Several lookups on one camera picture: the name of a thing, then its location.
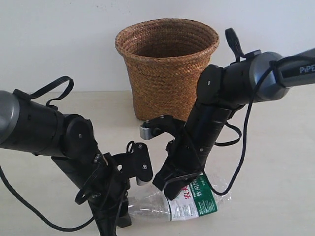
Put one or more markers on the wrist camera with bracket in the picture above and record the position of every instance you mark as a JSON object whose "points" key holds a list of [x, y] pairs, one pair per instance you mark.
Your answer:
{"points": [[159, 125], [134, 163]]}

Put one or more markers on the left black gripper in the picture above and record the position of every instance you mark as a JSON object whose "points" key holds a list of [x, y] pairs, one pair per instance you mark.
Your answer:
{"points": [[111, 209]]}

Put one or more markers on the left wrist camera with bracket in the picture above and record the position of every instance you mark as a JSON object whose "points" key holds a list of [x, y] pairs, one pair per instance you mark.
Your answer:
{"points": [[134, 163]]}

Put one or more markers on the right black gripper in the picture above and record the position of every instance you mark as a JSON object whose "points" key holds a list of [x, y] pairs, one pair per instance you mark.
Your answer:
{"points": [[186, 156]]}

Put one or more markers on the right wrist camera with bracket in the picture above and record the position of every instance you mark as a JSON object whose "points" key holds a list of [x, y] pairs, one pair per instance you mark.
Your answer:
{"points": [[159, 125]]}

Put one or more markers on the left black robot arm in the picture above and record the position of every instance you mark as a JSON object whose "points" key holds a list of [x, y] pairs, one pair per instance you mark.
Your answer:
{"points": [[68, 139]]}

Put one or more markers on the clear plastic water bottle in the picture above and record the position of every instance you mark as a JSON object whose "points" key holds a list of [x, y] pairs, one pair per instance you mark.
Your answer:
{"points": [[194, 200]]}

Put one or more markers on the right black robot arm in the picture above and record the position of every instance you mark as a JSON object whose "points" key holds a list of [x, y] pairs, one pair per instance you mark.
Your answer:
{"points": [[221, 92]]}

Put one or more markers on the woven brown straw basket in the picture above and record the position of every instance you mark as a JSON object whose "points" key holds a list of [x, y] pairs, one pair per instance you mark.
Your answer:
{"points": [[164, 58]]}

